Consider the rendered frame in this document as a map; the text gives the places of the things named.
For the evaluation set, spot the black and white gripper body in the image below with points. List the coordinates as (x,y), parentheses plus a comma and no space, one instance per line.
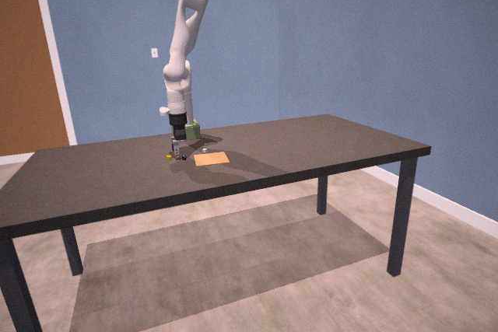
(178,118)

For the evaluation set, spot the orange flat mat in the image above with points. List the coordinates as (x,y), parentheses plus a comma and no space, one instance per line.
(211,159)

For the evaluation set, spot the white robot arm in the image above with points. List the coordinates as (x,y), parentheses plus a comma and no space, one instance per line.
(185,36)

